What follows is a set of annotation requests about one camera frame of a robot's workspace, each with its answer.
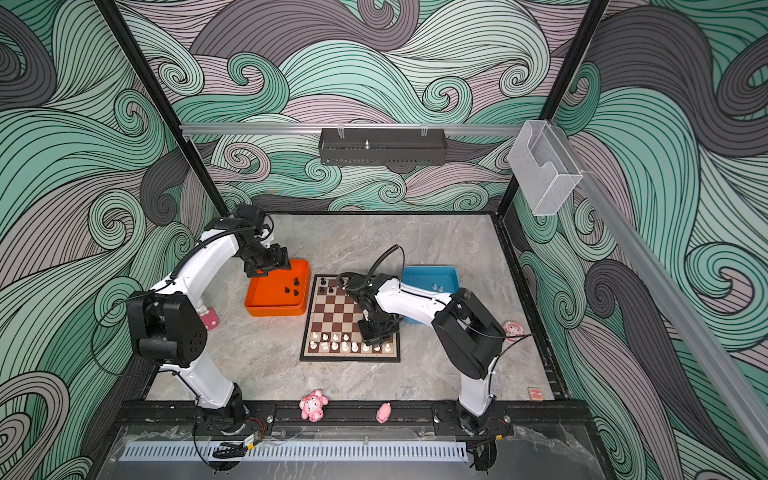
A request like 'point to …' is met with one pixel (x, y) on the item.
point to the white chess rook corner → (387, 348)
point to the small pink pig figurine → (383, 413)
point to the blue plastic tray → (443, 279)
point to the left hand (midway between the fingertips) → (280, 265)
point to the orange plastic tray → (283, 292)
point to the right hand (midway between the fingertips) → (375, 344)
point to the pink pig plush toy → (312, 406)
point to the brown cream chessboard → (332, 332)
